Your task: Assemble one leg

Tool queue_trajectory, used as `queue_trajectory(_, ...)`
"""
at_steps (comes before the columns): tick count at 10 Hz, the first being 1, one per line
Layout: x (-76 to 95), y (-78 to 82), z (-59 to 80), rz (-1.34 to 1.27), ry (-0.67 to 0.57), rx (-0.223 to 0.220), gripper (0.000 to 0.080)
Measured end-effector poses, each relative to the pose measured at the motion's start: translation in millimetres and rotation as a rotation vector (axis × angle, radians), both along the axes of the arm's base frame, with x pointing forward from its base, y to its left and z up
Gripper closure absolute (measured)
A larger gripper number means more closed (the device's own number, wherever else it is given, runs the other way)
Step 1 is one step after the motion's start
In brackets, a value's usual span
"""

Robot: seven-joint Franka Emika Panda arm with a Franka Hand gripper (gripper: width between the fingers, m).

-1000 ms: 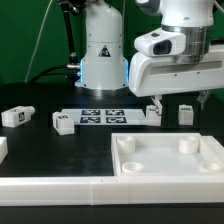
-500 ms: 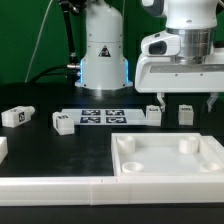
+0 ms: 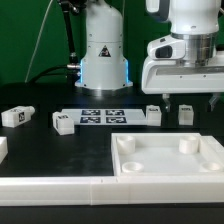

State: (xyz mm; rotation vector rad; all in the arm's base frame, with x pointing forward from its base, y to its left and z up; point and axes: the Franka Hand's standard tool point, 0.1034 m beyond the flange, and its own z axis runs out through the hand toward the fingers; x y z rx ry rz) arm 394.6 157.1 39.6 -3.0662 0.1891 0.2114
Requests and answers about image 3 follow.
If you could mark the white front fence wall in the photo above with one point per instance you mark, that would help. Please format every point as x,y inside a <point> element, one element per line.
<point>205,188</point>

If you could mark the white square tabletop part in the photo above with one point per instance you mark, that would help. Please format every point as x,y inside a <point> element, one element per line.
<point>159,154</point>

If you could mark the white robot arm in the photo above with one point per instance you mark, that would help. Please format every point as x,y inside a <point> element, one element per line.
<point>185,61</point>

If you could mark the white sheet with tags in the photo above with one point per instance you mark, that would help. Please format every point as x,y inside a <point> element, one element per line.
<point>106,116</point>

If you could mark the white left fence wall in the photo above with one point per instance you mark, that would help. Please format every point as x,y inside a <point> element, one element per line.
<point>3,148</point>

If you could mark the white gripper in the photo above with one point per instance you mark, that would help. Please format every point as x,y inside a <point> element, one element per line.
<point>167,77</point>

